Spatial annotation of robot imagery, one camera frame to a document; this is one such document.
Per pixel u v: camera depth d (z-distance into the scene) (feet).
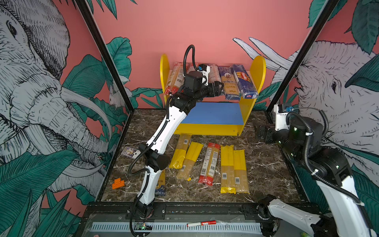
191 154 3.04
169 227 2.30
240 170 2.82
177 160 2.96
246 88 2.30
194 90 1.82
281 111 1.50
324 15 2.35
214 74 2.56
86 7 2.34
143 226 2.30
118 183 2.68
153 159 1.67
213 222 2.34
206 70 2.09
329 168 1.10
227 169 2.83
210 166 2.87
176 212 2.45
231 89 2.30
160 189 2.59
